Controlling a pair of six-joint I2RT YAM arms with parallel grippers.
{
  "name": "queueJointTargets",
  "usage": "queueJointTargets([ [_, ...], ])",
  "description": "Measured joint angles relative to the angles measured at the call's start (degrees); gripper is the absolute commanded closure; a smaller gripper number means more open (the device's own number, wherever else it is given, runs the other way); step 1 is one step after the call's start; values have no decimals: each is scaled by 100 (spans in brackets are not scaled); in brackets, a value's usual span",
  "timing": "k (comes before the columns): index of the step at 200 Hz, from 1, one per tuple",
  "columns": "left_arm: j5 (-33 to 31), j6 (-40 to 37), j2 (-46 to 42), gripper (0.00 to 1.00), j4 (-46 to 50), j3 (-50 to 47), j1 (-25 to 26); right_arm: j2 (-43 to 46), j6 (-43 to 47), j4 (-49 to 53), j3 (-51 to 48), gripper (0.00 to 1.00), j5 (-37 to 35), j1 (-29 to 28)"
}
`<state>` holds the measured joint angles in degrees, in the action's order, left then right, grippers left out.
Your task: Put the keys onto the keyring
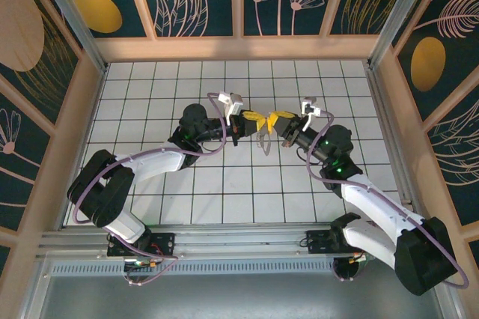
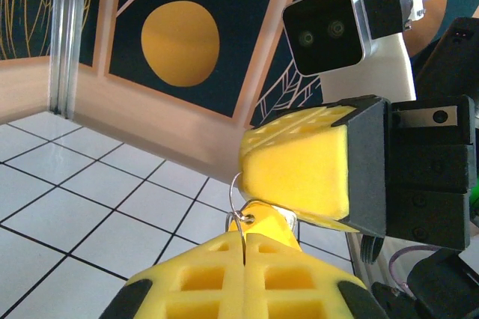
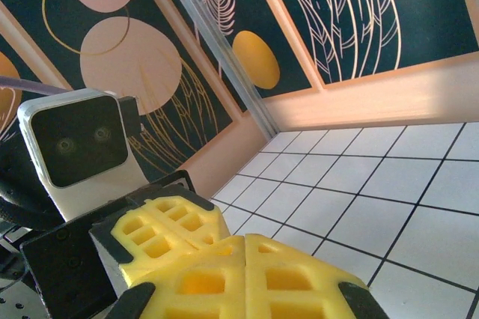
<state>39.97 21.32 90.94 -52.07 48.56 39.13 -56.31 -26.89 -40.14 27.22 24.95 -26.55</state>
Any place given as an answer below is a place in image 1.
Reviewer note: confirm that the silver keyring plate with rings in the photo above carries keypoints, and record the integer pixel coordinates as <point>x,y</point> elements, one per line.
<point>265,146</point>

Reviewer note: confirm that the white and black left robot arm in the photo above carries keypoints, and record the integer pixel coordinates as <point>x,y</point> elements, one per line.
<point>149,163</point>

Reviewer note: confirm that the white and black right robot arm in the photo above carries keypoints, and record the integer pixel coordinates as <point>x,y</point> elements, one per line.
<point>374,206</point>

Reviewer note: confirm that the grey metal sheet panel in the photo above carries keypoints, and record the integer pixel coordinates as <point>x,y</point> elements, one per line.
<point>239,296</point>

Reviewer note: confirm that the aluminium side rail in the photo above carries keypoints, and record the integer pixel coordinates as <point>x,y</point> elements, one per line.
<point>382,109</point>

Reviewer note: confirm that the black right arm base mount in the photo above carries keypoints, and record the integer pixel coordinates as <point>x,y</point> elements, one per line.
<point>318,244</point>

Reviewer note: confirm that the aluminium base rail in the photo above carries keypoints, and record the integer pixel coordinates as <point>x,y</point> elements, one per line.
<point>239,244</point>

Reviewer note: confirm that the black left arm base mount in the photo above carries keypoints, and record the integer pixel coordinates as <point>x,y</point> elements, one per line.
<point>164,242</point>

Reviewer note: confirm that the aluminium frame post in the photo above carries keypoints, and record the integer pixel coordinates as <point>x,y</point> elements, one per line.
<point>80,30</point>
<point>401,15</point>

